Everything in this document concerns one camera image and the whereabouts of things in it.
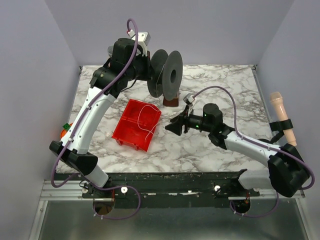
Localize orange toy with green top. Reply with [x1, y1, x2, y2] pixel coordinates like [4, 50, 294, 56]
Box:
[60, 123, 73, 141]

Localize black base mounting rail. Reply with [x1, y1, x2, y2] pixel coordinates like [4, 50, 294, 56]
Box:
[51, 168, 261, 210]

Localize black perforated cable spool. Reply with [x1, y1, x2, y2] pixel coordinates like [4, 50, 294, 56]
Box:
[147, 49, 183, 101]

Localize red plastic bin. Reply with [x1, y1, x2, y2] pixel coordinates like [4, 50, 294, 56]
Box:
[112, 99, 162, 152]

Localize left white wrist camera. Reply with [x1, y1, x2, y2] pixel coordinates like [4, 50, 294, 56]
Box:
[131, 31, 151, 52]

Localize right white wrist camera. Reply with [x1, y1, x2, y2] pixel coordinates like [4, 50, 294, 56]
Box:
[183, 93, 195, 105]

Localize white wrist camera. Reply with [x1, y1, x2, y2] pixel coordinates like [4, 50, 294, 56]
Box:
[131, 31, 151, 52]
[183, 93, 195, 105]

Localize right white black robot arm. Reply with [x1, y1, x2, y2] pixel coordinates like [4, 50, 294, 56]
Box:
[165, 103, 311, 198]

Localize brown wooden metronome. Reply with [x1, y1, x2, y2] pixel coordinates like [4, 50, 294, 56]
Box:
[162, 92, 180, 108]

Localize aluminium frame rail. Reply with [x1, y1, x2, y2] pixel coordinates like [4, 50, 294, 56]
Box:
[31, 65, 311, 240]

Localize beige toy microphone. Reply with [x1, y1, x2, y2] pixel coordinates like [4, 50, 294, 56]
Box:
[269, 91, 297, 146]

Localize thin white cable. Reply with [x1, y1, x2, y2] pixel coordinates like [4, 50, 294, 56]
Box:
[136, 64, 166, 145]

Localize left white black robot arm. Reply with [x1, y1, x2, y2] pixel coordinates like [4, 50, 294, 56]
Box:
[49, 32, 151, 188]

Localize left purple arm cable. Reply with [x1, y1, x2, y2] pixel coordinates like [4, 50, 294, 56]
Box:
[50, 18, 142, 221]

